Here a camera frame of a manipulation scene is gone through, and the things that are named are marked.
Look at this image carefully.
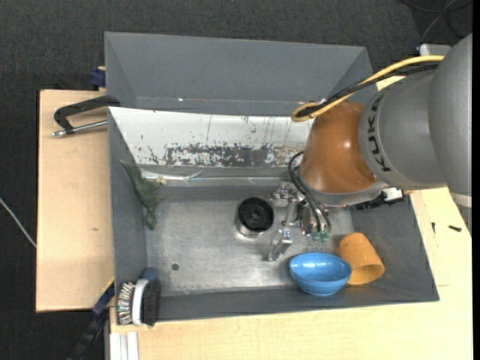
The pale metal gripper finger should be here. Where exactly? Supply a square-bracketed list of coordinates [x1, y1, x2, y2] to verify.
[280, 202, 302, 228]
[266, 229, 294, 262]

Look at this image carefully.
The black round cup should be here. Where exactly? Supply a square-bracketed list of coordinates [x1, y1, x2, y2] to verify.
[234, 196, 276, 237]

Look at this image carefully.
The blue bowl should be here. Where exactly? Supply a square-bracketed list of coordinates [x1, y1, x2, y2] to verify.
[287, 251, 353, 297]

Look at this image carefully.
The grey metal bin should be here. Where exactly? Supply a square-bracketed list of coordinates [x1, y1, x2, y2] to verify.
[103, 31, 440, 323]

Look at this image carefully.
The orange cup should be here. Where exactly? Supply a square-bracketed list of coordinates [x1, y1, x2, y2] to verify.
[338, 232, 386, 287]

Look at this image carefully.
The green toy dinosaur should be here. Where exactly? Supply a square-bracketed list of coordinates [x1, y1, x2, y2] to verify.
[119, 159, 168, 231]

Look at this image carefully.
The white brush with black bristles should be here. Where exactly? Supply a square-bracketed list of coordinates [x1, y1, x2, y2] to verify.
[115, 277, 163, 328]

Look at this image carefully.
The pale wood flat board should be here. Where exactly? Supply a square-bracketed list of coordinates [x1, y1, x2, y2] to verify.
[35, 89, 116, 313]

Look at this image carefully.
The black cylinder on white bracket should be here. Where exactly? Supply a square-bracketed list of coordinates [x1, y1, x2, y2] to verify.
[350, 186, 407, 212]

